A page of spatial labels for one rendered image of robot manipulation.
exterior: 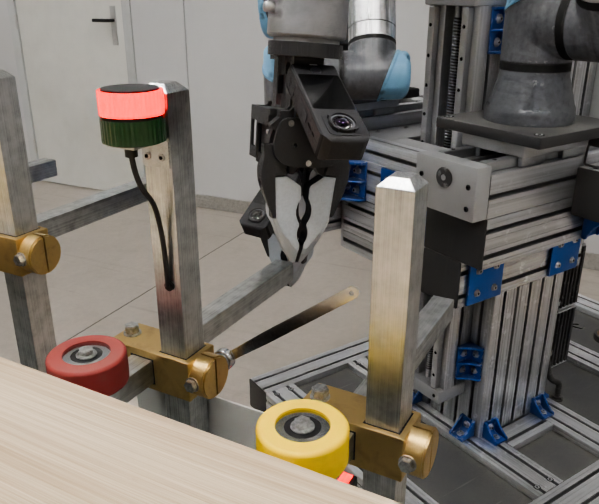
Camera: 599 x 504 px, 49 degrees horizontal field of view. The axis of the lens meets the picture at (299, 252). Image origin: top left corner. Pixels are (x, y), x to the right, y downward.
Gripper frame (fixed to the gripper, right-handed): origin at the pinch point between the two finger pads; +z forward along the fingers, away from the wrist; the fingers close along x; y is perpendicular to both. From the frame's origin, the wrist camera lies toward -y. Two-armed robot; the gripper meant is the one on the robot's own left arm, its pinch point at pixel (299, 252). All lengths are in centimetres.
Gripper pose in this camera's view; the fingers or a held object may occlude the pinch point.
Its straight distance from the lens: 66.4
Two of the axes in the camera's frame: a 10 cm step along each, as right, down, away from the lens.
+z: -0.7, 9.6, 2.7
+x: -9.3, 0.3, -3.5
